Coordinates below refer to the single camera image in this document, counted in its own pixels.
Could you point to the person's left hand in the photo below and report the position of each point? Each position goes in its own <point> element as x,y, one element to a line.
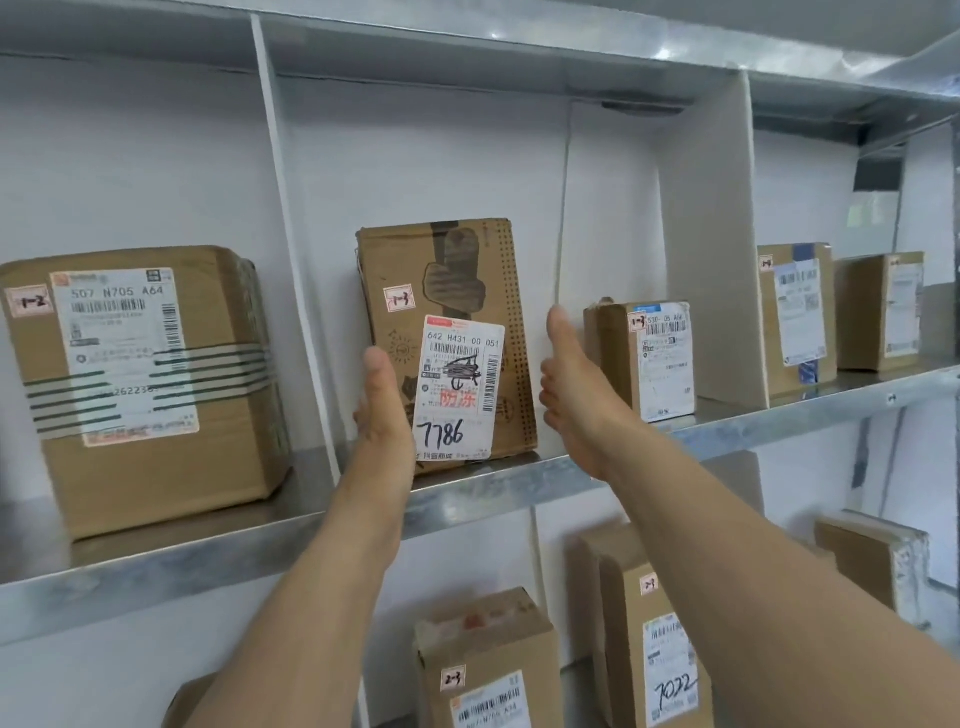
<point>386,439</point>

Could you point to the person's left thumb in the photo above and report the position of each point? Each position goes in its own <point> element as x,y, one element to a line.
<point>382,375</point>

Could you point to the large cardboard box green-striped tape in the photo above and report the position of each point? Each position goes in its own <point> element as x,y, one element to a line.
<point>142,450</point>

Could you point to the brown cardboard box corner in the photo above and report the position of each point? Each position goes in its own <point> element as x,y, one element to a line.
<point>187,705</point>

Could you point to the wide white shelf divider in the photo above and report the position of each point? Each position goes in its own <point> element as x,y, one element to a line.
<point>712,225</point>

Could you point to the person's left forearm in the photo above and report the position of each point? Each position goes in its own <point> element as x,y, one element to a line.
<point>322,600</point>

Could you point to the person's right thumb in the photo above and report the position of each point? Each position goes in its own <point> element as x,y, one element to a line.
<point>562,337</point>

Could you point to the person's right forearm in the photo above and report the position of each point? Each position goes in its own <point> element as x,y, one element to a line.
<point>750,585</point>

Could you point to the grey metal shelf rack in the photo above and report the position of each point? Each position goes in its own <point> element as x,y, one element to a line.
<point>225,555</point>

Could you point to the cardboard box with clear tape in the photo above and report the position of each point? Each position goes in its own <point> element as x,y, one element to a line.
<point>870,555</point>

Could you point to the white lower shelf divider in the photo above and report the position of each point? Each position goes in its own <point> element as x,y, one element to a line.
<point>538,547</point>

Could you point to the plain cardboard box side label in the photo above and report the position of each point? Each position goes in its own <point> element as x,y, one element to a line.
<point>870,315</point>

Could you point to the tall cardboard box handwritten label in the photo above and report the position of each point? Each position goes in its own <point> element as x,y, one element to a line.
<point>637,637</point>

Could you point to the person's right hand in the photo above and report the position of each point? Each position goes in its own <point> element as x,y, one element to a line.
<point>581,409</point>

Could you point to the small cardboard box white label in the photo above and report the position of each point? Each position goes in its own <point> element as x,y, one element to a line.
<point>660,360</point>

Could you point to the cardboard box with handwritten label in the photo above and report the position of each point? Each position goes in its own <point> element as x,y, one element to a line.
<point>465,300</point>

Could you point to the thin white shelf divider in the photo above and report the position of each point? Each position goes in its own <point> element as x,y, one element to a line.
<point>289,225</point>

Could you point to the cardboard box with red spot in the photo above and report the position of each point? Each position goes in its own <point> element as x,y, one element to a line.
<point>487,652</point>

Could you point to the cardboard box with blue tape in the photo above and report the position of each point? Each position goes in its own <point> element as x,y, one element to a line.
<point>795,315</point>

